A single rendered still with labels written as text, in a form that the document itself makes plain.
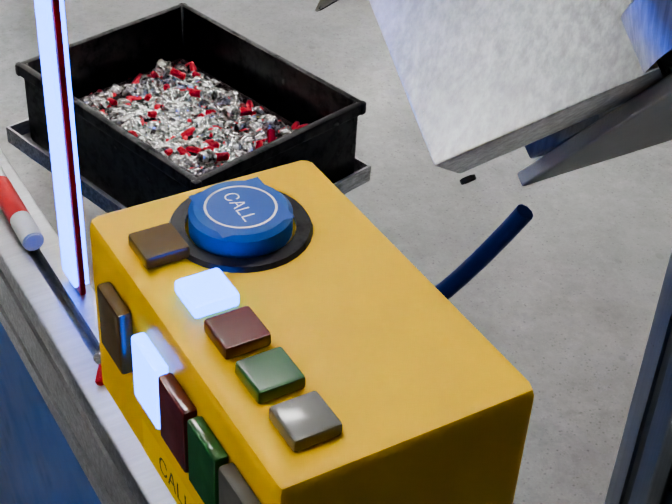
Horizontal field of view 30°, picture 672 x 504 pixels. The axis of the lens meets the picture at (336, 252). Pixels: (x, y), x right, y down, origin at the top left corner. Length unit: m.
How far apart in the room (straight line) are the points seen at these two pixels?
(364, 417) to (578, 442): 1.55
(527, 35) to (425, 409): 0.42
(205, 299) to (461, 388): 0.09
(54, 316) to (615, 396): 1.38
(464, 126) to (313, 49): 2.10
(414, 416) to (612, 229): 2.00
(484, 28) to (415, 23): 0.04
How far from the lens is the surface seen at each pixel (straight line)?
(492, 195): 2.44
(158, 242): 0.47
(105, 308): 0.48
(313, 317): 0.44
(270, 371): 0.41
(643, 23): 0.76
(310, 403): 0.40
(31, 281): 0.81
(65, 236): 0.77
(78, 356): 0.75
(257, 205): 0.48
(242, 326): 0.43
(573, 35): 0.79
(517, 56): 0.80
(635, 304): 2.23
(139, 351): 0.46
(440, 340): 0.44
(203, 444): 0.42
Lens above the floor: 1.36
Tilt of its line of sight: 37 degrees down
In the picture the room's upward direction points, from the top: 4 degrees clockwise
